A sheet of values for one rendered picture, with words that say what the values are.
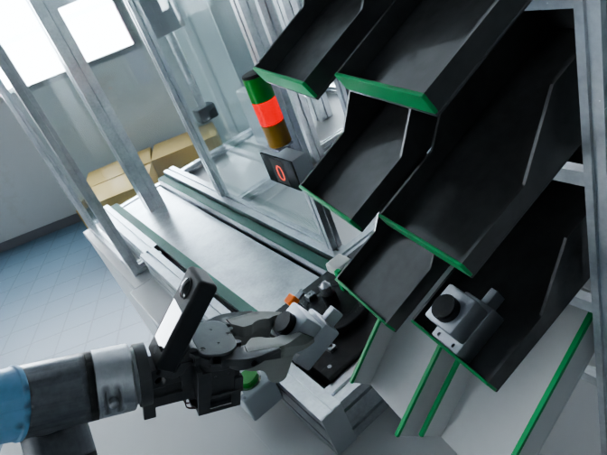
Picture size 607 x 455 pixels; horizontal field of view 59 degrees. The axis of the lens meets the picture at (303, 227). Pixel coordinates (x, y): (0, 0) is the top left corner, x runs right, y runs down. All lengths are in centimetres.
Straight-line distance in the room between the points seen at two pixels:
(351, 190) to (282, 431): 58
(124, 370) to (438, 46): 45
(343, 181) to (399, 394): 36
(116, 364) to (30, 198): 433
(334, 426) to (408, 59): 66
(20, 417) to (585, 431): 79
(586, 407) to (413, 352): 31
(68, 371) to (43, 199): 430
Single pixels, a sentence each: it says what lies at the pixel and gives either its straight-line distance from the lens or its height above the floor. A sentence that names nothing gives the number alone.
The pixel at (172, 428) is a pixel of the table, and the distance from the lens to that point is 122.
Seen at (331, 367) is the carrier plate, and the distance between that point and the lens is 99.
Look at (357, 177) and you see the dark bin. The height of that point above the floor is 137.
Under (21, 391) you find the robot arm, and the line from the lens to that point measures 62.
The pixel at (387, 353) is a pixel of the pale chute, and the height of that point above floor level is 103.
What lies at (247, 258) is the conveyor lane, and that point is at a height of 92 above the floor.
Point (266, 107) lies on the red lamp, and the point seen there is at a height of 135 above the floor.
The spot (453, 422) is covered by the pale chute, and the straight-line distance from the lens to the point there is 82.
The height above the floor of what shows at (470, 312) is 126.
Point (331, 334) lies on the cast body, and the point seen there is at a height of 120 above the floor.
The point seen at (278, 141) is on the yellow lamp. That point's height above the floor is 127.
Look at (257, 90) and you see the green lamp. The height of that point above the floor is 139.
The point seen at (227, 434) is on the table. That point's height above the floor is 86.
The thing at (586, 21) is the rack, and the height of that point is 153.
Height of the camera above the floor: 168
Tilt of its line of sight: 31 degrees down
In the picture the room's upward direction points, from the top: 22 degrees counter-clockwise
